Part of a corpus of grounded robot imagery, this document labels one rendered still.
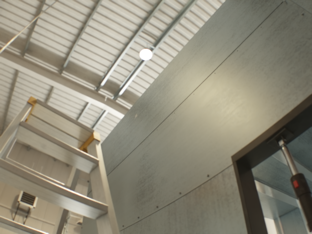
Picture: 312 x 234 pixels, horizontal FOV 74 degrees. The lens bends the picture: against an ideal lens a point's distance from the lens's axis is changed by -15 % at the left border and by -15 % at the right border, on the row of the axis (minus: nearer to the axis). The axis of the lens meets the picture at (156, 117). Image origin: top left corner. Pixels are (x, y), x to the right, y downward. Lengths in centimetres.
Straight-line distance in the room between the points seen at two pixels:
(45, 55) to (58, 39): 84
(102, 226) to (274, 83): 76
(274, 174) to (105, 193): 267
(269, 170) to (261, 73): 217
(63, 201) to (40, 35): 733
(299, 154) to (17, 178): 283
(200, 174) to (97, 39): 669
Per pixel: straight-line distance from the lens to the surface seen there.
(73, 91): 786
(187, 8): 686
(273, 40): 109
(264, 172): 307
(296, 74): 90
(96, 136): 104
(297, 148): 289
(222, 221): 86
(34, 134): 82
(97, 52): 769
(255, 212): 84
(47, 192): 66
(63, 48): 781
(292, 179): 76
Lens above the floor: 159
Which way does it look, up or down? 47 degrees up
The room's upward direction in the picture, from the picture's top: straight up
